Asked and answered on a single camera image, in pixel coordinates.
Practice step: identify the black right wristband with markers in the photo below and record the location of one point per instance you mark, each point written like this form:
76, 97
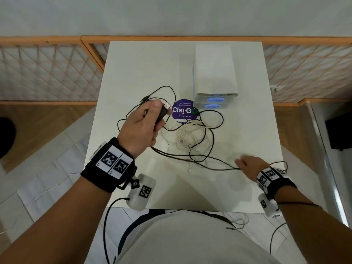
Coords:
275, 180

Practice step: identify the white mini drawer box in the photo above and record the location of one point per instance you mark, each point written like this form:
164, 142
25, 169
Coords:
214, 68

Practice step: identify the round purple sticker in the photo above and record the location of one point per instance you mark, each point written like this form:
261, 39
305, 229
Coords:
183, 109

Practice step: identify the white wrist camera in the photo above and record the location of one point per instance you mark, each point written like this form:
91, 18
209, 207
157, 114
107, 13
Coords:
269, 206
140, 193

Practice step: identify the wooden lattice fence panel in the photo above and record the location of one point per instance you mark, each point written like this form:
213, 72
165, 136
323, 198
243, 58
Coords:
41, 71
308, 68

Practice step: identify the person's left thumb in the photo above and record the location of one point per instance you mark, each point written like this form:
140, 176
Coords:
153, 107

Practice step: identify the person's right hand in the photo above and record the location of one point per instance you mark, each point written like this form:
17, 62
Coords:
254, 167

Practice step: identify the person's light grey shirt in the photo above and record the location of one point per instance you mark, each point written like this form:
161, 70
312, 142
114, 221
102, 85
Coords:
192, 239

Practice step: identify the person's left forearm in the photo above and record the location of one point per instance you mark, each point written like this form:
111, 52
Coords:
60, 225

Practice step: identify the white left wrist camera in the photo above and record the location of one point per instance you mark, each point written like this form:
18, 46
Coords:
140, 193

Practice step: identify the person's left hand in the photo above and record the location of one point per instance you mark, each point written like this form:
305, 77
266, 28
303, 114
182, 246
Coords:
137, 129

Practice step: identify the round black object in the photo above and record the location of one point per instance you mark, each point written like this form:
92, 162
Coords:
6, 137

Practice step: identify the person's right fingers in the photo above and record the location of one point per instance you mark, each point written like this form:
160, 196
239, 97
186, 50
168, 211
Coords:
241, 163

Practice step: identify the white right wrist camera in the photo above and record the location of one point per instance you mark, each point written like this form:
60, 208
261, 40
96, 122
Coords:
269, 206

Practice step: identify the black box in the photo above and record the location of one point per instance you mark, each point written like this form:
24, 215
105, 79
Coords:
339, 131

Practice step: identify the black left wristband with markers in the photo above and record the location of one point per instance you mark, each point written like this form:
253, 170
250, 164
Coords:
110, 164

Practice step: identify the black wristband with markers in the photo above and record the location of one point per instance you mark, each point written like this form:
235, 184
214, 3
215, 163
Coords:
110, 164
275, 180

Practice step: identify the person's right forearm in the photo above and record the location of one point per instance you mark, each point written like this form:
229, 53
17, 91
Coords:
310, 230

